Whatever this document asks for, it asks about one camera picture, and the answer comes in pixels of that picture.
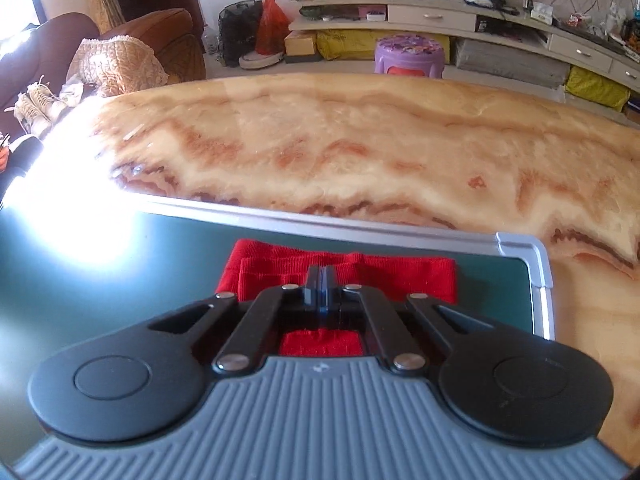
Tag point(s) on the black mesh basket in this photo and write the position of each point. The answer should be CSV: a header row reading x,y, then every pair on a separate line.
x,y
240,32

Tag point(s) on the dark brown sofa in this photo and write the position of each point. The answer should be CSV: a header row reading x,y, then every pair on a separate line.
x,y
45,50

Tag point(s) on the white sneakers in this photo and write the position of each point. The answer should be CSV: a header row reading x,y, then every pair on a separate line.
x,y
40,105

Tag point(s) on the white curved TV cabinet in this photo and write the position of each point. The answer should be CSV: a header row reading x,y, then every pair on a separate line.
x,y
430,17

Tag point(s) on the beige lace cushion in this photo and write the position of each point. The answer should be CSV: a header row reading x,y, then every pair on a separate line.
x,y
120,67

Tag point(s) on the red pants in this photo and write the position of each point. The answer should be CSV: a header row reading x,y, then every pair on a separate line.
x,y
400,275

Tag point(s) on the orange plastic bag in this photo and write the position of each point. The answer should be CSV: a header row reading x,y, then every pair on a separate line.
x,y
272,25

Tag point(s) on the grey folded mat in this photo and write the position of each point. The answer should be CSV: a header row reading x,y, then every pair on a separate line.
x,y
510,62

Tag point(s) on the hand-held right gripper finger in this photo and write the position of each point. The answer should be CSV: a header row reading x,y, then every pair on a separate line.
x,y
327,290
317,290

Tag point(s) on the green board with silver frame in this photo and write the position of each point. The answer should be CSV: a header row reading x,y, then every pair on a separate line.
x,y
165,260

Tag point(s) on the cardboard box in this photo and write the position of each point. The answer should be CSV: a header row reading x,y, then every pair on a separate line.
x,y
301,42

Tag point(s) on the dark cloth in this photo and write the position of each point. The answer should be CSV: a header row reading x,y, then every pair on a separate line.
x,y
20,162

